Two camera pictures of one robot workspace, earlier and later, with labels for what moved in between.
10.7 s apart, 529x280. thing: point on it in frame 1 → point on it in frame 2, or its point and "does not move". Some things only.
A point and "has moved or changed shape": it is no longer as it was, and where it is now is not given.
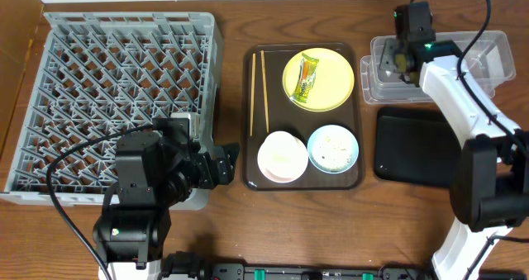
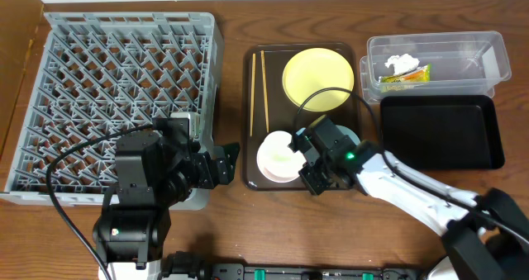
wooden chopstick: [265, 91] does not move
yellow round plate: [334, 83] does not move
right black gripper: [397, 61] → [311, 159]
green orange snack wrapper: [308, 64] has moved or changed shape
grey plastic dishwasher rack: [97, 73] does not move
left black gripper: [217, 169] does not move
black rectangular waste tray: [415, 146] has moved or changed shape
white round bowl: [283, 157] does not move
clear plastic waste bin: [485, 64] does not move
